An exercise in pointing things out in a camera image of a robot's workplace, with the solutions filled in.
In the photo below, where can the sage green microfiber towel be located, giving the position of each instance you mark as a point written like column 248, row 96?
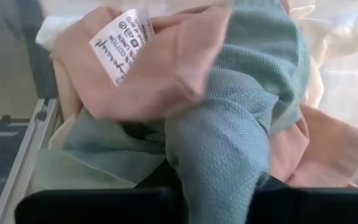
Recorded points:
column 228, row 140

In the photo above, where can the black table frame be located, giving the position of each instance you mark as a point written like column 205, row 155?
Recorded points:
column 39, row 62

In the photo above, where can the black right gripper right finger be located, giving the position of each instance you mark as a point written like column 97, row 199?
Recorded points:
column 315, row 205

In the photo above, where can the white printed care tag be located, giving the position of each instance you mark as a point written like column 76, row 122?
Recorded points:
column 120, row 46

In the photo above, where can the clear plastic bin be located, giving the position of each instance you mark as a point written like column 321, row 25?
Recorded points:
column 26, row 149

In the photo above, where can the peach pink microfiber towel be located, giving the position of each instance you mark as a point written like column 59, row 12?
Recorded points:
column 172, row 71

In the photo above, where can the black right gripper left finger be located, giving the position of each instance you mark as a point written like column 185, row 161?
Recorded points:
column 98, row 208

